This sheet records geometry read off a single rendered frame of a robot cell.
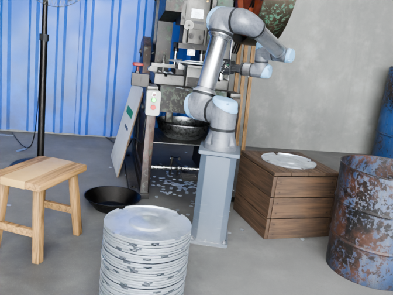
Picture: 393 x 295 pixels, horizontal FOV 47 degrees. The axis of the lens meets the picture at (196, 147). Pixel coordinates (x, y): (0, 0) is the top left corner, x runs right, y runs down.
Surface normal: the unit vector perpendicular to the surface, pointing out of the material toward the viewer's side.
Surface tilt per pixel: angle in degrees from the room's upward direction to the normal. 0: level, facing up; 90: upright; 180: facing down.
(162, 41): 90
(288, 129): 90
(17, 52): 90
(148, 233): 0
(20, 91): 90
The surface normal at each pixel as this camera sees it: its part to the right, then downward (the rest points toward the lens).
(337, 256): -0.94, 0.01
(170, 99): 0.19, 0.26
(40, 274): 0.11, -0.97
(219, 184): -0.08, 0.22
